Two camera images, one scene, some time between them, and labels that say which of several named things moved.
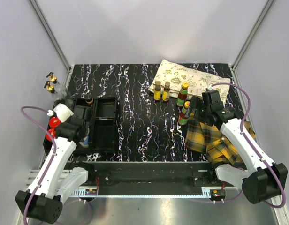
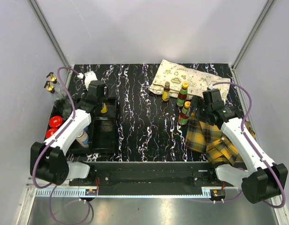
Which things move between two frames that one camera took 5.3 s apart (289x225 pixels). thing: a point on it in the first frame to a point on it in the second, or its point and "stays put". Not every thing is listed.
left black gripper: x=68 y=121 to x=103 y=97
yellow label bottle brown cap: x=157 y=91 to x=104 y=109
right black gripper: x=197 y=102 stays put
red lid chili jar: x=54 y=122 stays put
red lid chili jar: x=50 y=135 stays put
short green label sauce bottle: x=182 y=119 stays put
